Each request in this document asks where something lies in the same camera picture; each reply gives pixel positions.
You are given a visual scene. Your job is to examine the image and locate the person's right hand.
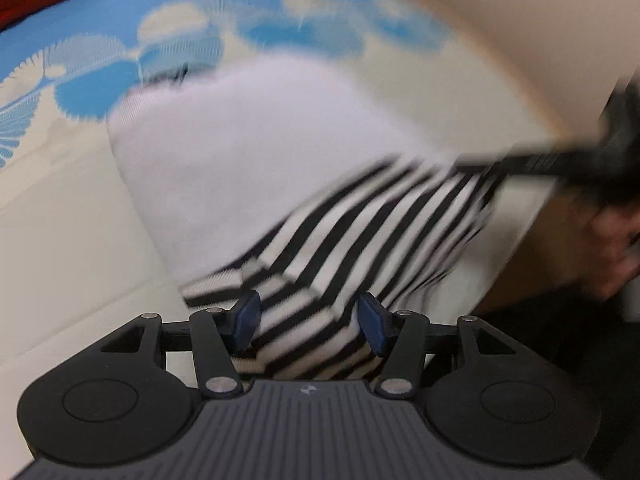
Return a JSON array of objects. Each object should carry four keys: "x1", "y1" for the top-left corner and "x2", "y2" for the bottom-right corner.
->
[{"x1": 575, "y1": 200, "x2": 639, "y2": 299}]

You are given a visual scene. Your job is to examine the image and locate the black white striped garment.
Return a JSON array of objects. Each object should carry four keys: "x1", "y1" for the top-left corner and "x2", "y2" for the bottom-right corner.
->
[{"x1": 106, "y1": 56, "x2": 561, "y2": 380}]

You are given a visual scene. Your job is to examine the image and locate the blue patterned bed sheet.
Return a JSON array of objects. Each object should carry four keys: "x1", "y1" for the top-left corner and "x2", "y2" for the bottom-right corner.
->
[{"x1": 1, "y1": 0, "x2": 553, "y2": 382}]

